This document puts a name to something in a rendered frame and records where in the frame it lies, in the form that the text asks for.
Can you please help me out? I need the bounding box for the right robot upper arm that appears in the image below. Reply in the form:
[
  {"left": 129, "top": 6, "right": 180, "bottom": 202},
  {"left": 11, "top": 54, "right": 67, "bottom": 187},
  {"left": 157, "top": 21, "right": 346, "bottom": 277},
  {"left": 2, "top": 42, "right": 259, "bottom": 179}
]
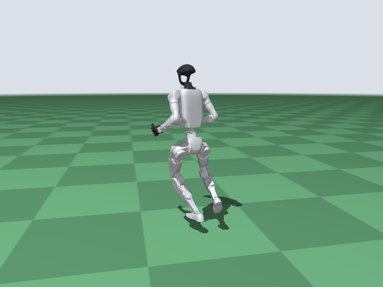
[{"left": 201, "top": 91, "right": 218, "bottom": 122}]

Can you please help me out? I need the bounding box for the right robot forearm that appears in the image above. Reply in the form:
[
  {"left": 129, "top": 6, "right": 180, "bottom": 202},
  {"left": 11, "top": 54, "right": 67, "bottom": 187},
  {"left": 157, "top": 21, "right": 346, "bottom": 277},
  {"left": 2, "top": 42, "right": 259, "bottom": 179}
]
[{"left": 202, "top": 115, "right": 211, "bottom": 123}]

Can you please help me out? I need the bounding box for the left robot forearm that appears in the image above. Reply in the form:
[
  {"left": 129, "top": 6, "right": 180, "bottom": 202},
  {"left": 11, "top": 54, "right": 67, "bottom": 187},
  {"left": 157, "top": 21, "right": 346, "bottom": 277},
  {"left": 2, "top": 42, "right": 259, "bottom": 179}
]
[{"left": 157, "top": 115, "right": 174, "bottom": 133}]

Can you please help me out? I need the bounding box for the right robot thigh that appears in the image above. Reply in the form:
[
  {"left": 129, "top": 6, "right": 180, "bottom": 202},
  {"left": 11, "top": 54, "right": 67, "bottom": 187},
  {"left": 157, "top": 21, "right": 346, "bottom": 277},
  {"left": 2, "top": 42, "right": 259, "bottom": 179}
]
[{"left": 196, "top": 141, "right": 211, "bottom": 179}]

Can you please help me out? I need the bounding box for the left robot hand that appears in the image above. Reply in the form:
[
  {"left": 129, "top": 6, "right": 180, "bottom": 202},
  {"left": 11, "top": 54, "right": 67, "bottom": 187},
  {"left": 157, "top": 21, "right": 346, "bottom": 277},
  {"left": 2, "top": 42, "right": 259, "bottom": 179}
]
[{"left": 151, "top": 123, "right": 162, "bottom": 136}]

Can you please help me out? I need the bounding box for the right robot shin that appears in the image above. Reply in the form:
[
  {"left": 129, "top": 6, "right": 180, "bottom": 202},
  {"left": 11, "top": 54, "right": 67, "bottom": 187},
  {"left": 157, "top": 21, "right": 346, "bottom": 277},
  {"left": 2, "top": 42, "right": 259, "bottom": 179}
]
[{"left": 203, "top": 169, "right": 217, "bottom": 200}]

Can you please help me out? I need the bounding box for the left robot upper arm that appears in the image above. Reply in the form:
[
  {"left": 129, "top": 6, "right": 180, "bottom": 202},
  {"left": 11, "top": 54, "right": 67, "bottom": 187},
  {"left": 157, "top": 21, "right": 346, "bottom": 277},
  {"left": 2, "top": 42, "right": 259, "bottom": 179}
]
[{"left": 168, "top": 90, "right": 181, "bottom": 125}]

